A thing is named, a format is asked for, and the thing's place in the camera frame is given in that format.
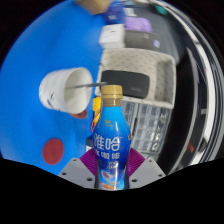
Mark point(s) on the blue drink bottle gold cap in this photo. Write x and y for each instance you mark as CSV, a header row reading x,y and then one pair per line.
x,y
111,143

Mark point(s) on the dark wall shelf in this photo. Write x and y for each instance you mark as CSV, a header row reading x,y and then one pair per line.
x,y
190,100

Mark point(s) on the teal wall bin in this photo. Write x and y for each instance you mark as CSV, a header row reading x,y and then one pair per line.
x,y
161,9

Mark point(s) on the blue carton box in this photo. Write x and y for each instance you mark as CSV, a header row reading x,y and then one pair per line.
x,y
115,13

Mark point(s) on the black rounded speaker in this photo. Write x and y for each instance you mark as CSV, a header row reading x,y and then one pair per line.
x,y
128,83

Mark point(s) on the metal spoon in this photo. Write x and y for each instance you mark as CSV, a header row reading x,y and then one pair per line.
x,y
85,85

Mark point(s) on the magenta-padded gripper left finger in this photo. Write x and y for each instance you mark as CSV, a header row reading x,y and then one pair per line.
x,y
76,171

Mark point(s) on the white carton box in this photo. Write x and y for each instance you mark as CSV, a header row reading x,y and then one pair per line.
x,y
112,36

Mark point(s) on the grey small-parts drawer cabinet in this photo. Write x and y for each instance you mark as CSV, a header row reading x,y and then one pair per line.
x,y
158,130
135,120

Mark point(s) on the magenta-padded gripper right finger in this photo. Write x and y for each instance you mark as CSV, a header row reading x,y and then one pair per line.
x,y
146,170

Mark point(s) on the yellow multimeter red leads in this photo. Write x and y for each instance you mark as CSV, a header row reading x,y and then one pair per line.
x,y
96,105

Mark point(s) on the dark grey upright carton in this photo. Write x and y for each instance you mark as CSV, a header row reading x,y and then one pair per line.
x,y
141,40

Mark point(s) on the flat round red coaster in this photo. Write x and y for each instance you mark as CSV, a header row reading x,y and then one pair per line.
x,y
53,151

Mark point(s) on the white perforated tray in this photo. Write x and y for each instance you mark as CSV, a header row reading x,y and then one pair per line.
x,y
140,61

